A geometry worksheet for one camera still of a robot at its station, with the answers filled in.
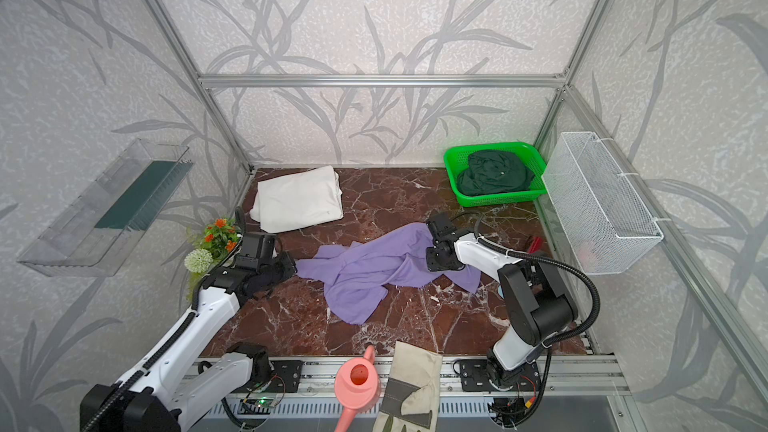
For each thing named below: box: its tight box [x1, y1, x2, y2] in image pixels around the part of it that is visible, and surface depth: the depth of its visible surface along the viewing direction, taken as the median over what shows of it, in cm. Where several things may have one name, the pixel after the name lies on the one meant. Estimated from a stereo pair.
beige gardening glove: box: [372, 341, 443, 432], surface depth 72 cm
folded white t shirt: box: [250, 165, 344, 233], surface depth 110 cm
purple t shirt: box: [296, 222, 481, 325], surface depth 92 cm
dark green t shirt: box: [457, 150, 534, 196], surface depth 114 cm
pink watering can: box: [334, 345, 380, 432], surface depth 64 cm
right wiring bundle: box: [488, 395, 540, 429], surface depth 72 cm
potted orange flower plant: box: [184, 218, 242, 300], surface depth 83 cm
